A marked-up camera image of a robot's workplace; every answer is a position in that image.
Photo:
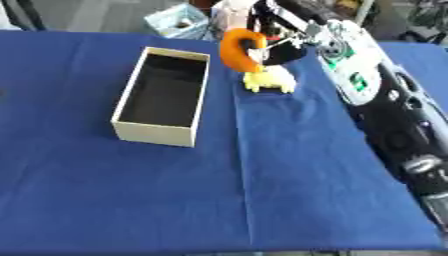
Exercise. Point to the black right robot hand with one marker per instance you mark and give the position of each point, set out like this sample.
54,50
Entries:
280,50

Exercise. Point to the orange curved soft toy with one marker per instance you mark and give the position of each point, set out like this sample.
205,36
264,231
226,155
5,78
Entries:
234,50

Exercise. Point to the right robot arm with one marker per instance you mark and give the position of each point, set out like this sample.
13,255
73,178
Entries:
379,100

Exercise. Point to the open tan cardboard box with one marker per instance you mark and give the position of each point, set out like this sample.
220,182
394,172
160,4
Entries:
163,96

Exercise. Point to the yellow and white toy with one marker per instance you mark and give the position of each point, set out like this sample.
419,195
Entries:
269,80

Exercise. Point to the light blue bag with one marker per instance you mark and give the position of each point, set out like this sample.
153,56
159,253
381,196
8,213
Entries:
178,21

